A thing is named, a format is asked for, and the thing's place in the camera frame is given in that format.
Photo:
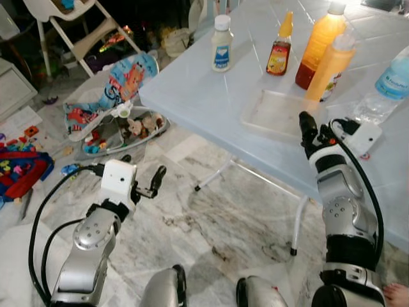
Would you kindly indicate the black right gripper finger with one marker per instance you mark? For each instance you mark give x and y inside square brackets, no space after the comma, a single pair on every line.
[308,125]

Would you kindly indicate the clear plastic tray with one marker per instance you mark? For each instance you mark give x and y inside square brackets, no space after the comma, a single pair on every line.
[275,114]

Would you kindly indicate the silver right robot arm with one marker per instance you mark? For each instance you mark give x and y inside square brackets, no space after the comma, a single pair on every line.
[345,204]

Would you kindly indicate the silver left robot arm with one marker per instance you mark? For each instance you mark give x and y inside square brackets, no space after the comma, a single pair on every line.
[89,240]

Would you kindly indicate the small red round sticker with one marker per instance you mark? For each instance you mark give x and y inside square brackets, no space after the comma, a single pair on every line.
[365,155]

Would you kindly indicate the slim orange juice bottle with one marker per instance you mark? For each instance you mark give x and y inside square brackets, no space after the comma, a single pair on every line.
[329,70]

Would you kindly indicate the small honey squeeze bottle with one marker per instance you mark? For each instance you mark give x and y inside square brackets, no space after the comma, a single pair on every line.
[278,61]

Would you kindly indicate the colourful baby bouncer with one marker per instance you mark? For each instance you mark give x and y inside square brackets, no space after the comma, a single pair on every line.
[124,80]

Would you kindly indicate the large orange juice bottle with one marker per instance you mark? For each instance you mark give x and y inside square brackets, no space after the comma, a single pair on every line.
[316,45]

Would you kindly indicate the clear water bottle blue label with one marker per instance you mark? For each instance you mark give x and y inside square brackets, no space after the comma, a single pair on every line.
[391,83]

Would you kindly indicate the light blue tiled table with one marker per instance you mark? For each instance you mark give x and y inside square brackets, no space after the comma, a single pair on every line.
[192,89]

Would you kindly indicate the red blue toy pile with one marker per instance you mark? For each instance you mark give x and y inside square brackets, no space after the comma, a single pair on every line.
[25,173]

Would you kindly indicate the silver left robot leg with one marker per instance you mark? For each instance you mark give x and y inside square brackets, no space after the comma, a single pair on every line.
[160,291]

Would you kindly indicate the silver robot leg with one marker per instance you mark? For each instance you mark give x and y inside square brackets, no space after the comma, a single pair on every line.
[160,291]
[262,295]

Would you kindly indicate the white low cabinet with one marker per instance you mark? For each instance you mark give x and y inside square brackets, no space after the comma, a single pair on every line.
[13,89]

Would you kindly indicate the silver right robot leg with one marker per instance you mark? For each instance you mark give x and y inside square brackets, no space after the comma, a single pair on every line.
[262,295]

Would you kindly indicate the white high chair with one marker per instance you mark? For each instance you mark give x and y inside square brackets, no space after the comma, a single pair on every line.
[57,9]

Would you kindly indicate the person's bare foot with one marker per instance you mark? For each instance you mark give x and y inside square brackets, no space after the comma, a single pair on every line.
[396,297]

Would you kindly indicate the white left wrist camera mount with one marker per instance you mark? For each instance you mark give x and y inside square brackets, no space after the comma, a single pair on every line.
[118,179]

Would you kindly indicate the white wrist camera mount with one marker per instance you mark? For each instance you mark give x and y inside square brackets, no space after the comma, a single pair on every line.
[118,179]
[364,137]

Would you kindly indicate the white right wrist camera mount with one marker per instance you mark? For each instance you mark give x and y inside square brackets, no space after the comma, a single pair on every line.
[364,137]

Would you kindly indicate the white metal table frame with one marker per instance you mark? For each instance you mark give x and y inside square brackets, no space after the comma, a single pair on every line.
[300,225]

